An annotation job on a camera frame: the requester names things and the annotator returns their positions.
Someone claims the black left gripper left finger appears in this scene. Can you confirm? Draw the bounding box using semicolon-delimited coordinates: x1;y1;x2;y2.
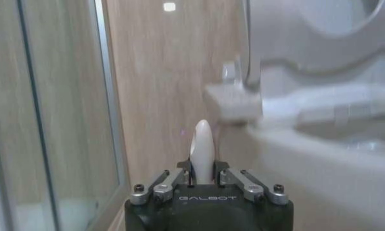
131;160;193;205

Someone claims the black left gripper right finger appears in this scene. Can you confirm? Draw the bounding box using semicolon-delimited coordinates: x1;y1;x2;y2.
213;160;291;205

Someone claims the white toilet brush handle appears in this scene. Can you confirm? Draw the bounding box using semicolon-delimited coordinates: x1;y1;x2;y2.
189;119;217;185

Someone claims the white toilet lid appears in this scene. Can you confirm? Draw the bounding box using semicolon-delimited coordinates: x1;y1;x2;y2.
245;0;385;76

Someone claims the chrome water valve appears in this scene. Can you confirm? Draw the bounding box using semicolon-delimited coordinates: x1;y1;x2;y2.
223;55;245;85

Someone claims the white ceramic toilet bowl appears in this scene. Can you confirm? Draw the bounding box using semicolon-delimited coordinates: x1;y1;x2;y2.
248;57;385;231

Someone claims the white toilet side control panel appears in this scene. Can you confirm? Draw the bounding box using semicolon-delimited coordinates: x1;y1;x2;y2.
204;81;264;125

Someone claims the glass shower door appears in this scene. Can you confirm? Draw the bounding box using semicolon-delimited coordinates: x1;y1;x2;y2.
0;0;131;231

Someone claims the silver shower door frame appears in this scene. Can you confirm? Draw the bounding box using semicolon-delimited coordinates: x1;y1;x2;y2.
95;0;132;231

